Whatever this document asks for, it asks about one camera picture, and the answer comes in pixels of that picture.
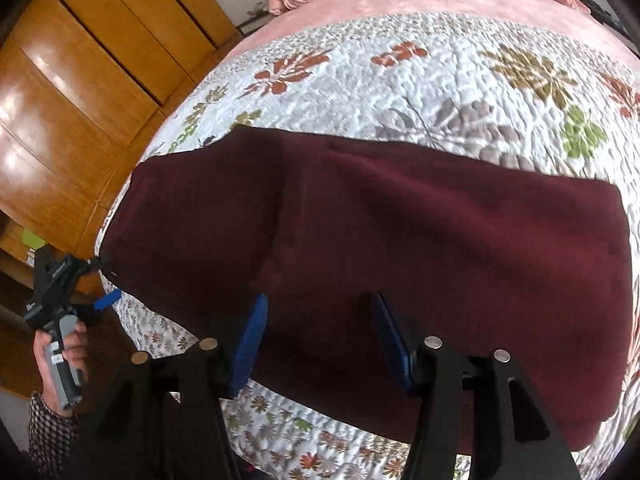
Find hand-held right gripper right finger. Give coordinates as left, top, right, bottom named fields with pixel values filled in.
left=371, top=292, right=582, bottom=480

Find white floral quilt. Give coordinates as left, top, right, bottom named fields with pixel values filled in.
left=95, top=12, right=640, bottom=480

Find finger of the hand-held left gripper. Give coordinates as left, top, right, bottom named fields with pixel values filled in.
left=91, top=289, right=124, bottom=312
left=75, top=256, right=112, bottom=282

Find pink bed sheet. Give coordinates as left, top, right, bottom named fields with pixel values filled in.
left=220, top=0, right=628, bottom=63

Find yellow wooden wardrobe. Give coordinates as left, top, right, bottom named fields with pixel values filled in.
left=0, top=0, right=242, bottom=307

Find maroon pants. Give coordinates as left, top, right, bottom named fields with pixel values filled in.
left=95, top=125, right=636, bottom=453

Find person's left forearm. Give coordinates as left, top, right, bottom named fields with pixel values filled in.
left=27, top=392, right=82, bottom=480

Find person's left hand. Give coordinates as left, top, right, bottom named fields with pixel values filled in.
left=32, top=320, right=92, bottom=417

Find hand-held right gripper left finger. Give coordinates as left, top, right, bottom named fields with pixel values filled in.
left=65, top=293, right=269, bottom=480

